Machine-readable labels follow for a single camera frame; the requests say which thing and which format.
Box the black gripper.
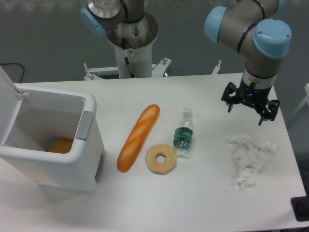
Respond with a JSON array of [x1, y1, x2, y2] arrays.
[[221, 72, 281, 126]]

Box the white trash can lid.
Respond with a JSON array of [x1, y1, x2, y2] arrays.
[[0, 68, 29, 145]]

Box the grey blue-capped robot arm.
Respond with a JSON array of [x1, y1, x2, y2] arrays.
[[80, 0, 292, 121]]

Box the yellow item inside trash can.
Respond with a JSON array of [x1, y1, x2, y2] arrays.
[[48, 139, 73, 154]]

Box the white trash can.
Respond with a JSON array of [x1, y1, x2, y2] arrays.
[[0, 84, 105, 192]]

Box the crumpled white tissue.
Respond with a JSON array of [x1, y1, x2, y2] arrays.
[[225, 133, 279, 191]]

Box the crushed green-label plastic bottle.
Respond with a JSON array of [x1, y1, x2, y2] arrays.
[[173, 108, 193, 159]]

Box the beige toy donut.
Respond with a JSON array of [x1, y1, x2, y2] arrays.
[[145, 144, 177, 175]]

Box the black clamp at table edge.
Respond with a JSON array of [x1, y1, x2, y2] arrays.
[[291, 196, 309, 222]]

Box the orange toy baguette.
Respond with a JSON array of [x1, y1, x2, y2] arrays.
[[116, 104, 160, 173]]

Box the white frame at right edge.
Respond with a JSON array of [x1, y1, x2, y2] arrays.
[[286, 83, 309, 129]]

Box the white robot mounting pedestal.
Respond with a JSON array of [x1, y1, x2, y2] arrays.
[[81, 6, 171, 79]]

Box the black cable on floor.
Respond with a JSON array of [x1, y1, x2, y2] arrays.
[[0, 62, 25, 83]]

